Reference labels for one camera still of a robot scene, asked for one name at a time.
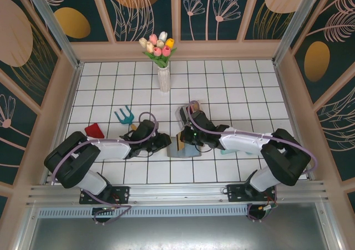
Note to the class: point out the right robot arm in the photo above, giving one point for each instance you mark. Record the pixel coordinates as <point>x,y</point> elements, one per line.
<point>244,143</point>

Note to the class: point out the teal garden fork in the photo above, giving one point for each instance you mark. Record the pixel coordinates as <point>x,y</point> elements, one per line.
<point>127,119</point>

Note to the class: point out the artificial tulip bouquet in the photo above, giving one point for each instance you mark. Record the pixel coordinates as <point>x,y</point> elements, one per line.
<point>158,50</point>

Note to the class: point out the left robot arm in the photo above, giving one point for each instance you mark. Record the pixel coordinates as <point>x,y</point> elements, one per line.
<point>111,148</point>

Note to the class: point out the red toy shovel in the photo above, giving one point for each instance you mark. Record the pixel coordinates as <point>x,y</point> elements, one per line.
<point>94,130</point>

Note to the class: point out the gold credit card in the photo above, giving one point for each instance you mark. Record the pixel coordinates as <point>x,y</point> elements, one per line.
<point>181,148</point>

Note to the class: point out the white ribbed vase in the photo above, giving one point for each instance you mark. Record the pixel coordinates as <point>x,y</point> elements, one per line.
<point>164,79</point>

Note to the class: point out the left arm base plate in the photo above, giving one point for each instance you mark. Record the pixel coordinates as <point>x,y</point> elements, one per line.
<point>122,194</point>

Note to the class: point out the light teal scoop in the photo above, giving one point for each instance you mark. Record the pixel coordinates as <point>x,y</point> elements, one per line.
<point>226,152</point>

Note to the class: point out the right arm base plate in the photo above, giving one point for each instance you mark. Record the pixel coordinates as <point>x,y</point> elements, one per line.
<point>235,193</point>

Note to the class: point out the aluminium frame post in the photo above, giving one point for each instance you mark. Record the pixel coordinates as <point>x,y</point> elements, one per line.
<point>54,25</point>
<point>295,25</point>

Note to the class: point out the grey metal panel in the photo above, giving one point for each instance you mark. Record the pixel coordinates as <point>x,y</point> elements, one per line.
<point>177,233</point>

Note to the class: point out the clear box of seed packets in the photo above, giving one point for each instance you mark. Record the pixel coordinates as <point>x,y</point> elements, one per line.
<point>181,117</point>

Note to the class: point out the tan credit card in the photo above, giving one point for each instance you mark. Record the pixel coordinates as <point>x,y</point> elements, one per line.
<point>196,103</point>

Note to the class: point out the aluminium mounting rail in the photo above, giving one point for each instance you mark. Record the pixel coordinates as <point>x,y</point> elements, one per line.
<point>177,196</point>

